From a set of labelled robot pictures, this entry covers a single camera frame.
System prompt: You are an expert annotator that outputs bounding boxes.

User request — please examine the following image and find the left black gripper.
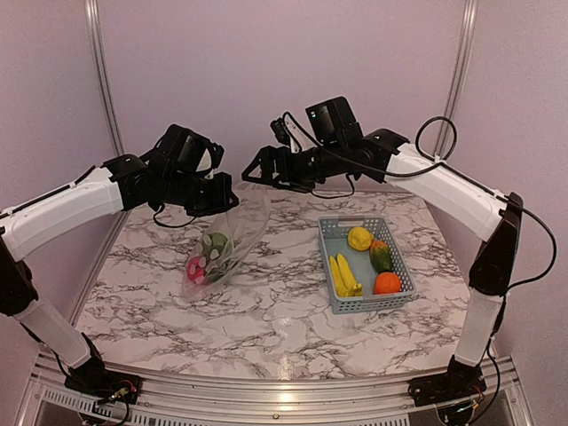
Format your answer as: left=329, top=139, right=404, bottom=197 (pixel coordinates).
left=162, top=170, right=238, bottom=217

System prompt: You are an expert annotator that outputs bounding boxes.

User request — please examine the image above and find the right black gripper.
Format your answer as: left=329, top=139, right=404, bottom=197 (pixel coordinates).
left=241, top=139, right=347, bottom=193

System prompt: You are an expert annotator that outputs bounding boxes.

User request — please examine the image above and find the green watermelon toy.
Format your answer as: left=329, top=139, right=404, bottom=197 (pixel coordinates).
left=201, top=232, right=229, bottom=261

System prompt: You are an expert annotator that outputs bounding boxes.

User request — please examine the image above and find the clear zip top bag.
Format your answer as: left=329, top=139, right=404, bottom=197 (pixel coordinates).
left=182, top=182, right=271, bottom=301

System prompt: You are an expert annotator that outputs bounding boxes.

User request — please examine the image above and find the red apple toy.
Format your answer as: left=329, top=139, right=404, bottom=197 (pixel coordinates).
left=185, top=256, right=208, bottom=286

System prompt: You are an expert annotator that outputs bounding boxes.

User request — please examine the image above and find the yellow bell pepper toy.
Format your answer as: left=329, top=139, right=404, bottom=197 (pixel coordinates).
left=347, top=226, right=375, bottom=251

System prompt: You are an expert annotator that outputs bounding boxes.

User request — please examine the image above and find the green bell pepper toy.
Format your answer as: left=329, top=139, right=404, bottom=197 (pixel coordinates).
left=205, top=259, right=235, bottom=283

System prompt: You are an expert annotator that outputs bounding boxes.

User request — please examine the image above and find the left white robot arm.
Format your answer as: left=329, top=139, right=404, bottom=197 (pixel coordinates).
left=1, top=124, right=239, bottom=395

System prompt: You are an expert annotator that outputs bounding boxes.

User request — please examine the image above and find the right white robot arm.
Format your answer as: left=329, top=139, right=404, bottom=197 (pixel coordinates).
left=241, top=96, right=531, bottom=398

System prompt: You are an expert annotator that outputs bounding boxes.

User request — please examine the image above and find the grey plastic basket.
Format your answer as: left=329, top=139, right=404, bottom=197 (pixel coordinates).
left=318, top=216, right=416, bottom=314

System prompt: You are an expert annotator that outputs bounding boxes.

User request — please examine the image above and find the yellow banana toy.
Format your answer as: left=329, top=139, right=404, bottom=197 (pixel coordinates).
left=329, top=253, right=363, bottom=297

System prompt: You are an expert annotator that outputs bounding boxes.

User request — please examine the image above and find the green orange mango toy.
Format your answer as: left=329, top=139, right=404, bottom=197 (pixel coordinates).
left=369, top=240, right=393, bottom=273

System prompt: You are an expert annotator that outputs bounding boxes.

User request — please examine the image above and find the orange toy fruit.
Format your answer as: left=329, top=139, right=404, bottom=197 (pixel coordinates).
left=374, top=272, right=402, bottom=295

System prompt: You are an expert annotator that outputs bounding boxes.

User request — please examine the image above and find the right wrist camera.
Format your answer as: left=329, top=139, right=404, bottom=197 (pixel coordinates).
left=270, top=112, right=307, bottom=154

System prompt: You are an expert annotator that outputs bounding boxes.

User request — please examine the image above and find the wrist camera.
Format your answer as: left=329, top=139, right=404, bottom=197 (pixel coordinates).
left=196, top=141, right=225, bottom=178
left=270, top=112, right=307, bottom=154

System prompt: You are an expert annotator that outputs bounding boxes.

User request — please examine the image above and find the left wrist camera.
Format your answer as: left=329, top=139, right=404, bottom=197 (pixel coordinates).
left=196, top=141, right=225, bottom=178

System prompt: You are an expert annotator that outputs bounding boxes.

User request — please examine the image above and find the aluminium front rail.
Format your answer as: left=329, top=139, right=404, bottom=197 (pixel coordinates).
left=17, top=354, right=533, bottom=426

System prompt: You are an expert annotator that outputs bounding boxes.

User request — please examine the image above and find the left aluminium frame post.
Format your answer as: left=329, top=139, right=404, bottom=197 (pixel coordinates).
left=84, top=0, right=125, bottom=156

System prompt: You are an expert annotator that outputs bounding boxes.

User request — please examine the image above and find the aluminium frame post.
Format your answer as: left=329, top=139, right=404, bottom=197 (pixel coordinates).
left=84, top=0, right=125, bottom=156
left=437, top=0, right=480, bottom=125

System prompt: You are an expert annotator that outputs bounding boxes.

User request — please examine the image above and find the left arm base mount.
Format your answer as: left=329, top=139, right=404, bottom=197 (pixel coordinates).
left=65, top=334, right=142, bottom=404

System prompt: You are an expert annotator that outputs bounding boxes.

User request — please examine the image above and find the right aluminium frame post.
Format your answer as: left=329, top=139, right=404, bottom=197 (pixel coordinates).
left=437, top=0, right=480, bottom=125

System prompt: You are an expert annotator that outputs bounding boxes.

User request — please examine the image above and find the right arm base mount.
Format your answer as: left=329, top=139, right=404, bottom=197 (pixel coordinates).
left=407, top=355, right=487, bottom=406

